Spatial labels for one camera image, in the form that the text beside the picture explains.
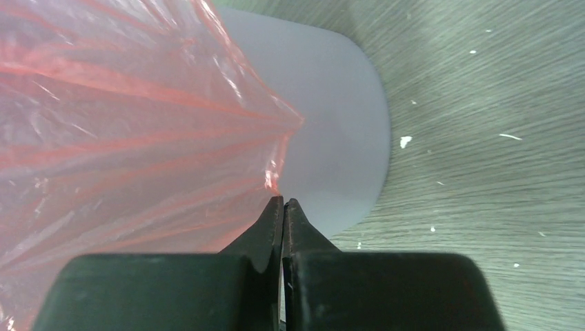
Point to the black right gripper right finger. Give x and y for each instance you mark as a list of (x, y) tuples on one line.
[(328, 289)]

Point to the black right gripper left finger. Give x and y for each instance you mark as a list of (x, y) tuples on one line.
[(234, 289)]

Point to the grey plastic trash bin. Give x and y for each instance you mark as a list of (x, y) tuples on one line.
[(337, 163)]

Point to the red plastic trash bag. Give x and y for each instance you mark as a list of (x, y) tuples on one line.
[(126, 126)]

